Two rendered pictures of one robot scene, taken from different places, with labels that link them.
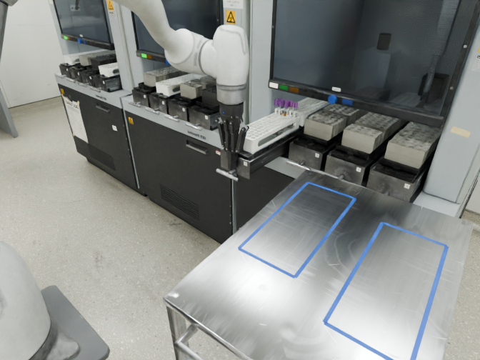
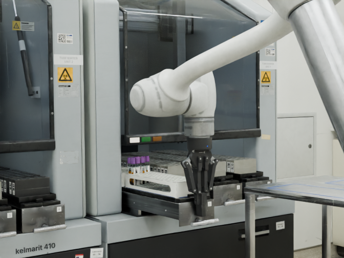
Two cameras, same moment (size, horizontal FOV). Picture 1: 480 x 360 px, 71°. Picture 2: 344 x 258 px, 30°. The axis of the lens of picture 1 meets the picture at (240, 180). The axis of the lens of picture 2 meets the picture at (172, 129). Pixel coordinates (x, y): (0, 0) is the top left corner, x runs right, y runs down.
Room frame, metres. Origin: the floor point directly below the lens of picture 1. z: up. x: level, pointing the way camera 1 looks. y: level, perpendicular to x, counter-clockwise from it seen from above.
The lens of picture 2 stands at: (0.65, 1.91, 1.13)
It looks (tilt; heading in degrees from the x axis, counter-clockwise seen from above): 3 degrees down; 283
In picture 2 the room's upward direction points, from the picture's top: 1 degrees counter-clockwise
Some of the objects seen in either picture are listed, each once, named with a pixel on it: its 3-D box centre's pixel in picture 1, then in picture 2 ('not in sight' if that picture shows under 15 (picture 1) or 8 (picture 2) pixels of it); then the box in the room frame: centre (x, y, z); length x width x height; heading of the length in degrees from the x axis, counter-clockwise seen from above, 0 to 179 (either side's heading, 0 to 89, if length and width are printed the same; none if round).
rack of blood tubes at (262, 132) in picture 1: (267, 131); (161, 185); (1.15, -0.10, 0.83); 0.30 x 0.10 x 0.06; 139
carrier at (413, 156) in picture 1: (404, 153); (243, 167); (0.94, -0.52, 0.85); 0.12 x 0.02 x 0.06; 48
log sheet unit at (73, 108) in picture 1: (73, 118); not in sight; (2.31, 1.21, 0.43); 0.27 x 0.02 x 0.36; 49
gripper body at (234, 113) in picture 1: (231, 115); (199, 152); (1.00, 0.03, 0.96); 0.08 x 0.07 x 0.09; 49
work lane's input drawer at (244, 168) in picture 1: (286, 133); (139, 196); (1.26, -0.19, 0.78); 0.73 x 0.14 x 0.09; 139
